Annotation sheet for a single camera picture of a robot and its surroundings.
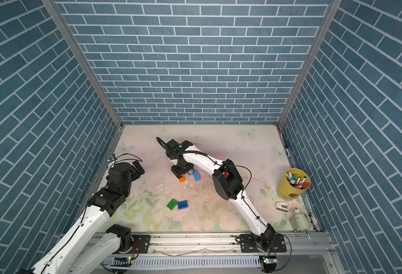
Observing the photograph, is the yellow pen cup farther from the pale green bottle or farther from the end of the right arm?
the end of the right arm

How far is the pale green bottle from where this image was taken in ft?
2.43

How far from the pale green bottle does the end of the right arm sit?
546mm

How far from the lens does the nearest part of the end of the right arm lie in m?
0.71
